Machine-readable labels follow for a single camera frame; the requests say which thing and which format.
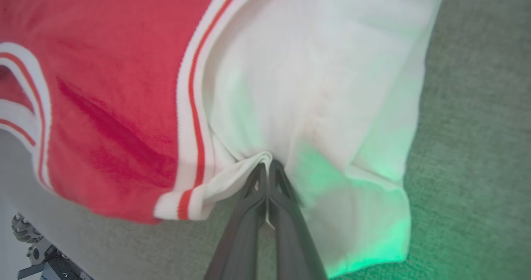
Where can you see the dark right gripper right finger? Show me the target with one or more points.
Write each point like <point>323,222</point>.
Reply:
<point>292,238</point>

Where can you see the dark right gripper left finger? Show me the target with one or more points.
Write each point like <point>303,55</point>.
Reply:
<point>242,230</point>

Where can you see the red and white jersey shirt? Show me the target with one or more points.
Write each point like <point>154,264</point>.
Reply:
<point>124,85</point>

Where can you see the wheeled robot base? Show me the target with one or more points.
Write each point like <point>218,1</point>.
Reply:
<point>54,263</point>

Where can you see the white cloth garment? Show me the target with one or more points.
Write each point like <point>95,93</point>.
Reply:
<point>477,147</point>

